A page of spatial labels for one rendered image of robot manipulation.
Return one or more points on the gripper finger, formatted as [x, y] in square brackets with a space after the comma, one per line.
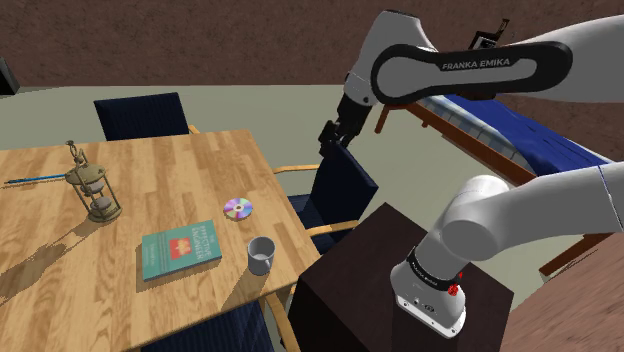
[329, 132]
[346, 139]

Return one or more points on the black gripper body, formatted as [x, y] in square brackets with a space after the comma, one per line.
[353, 113]

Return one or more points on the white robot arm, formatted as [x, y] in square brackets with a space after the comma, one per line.
[546, 204]

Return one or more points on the dark blue wooden armchair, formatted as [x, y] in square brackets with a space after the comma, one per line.
[141, 116]
[339, 190]
[219, 331]

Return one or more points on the shiny compact disc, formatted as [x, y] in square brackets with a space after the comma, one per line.
[238, 208]

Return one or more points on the grey mug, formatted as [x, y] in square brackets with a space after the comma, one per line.
[261, 261]

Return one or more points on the dark robot stand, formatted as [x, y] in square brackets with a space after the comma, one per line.
[351, 292]

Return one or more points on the light wooden table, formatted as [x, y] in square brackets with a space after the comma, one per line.
[161, 170]

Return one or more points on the wooden bed with blue blanket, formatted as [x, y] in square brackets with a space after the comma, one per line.
[526, 136]

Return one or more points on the teal book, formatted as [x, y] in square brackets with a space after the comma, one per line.
[181, 249]

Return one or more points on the brass lantern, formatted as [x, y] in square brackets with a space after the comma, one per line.
[92, 187]

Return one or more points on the blue pen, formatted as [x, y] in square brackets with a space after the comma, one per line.
[36, 178]

